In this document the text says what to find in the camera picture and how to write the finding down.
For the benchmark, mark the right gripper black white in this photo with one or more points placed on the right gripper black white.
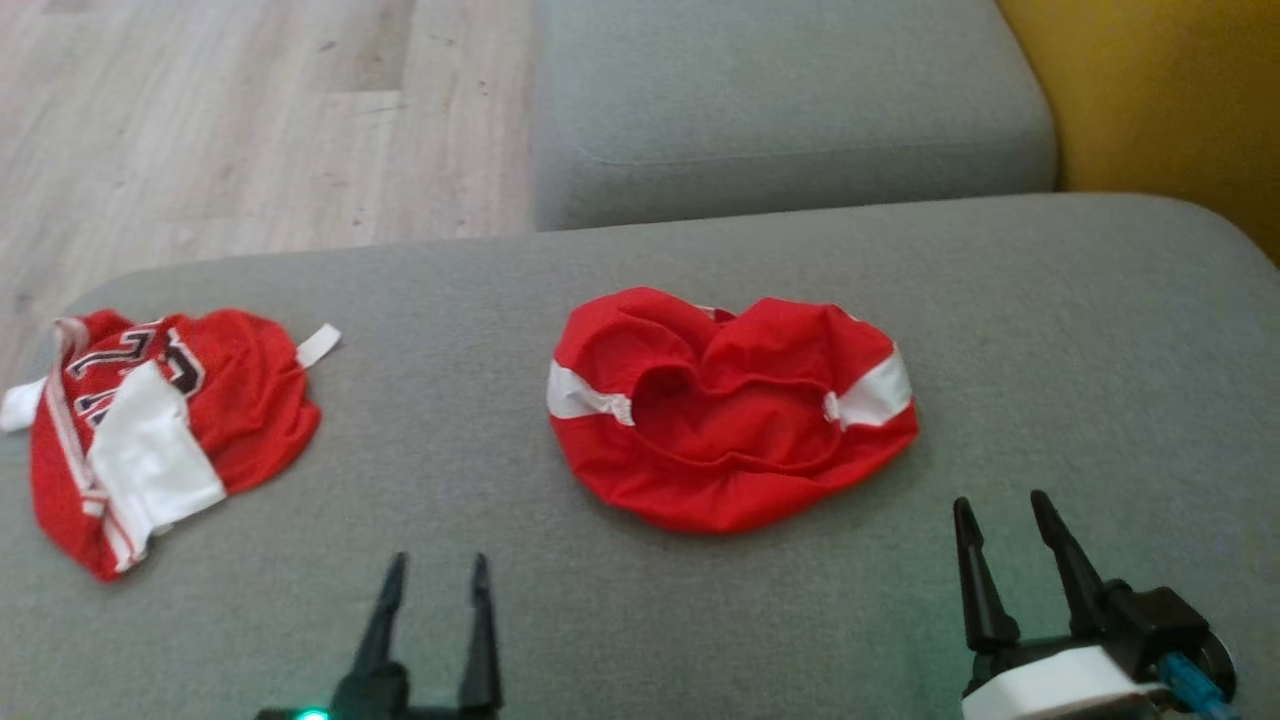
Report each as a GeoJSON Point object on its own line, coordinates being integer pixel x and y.
{"type": "Point", "coordinates": [1050, 690]}

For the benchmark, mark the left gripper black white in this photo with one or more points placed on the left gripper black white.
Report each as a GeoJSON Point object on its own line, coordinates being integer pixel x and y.
{"type": "Point", "coordinates": [430, 716]}

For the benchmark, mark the red white basketball jersey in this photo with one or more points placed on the red white basketball jersey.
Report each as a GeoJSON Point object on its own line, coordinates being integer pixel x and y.
{"type": "Point", "coordinates": [250, 400]}

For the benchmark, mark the large grey sofa seat cushion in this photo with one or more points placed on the large grey sofa seat cushion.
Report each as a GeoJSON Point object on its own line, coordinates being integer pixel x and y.
{"type": "Point", "coordinates": [700, 620]}

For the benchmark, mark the red shorts white stripes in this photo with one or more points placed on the red shorts white stripes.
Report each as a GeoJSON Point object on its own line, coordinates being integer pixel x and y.
{"type": "Point", "coordinates": [730, 480]}

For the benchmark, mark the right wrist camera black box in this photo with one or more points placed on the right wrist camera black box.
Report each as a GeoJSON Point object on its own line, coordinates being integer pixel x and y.
{"type": "Point", "coordinates": [1165, 620]}

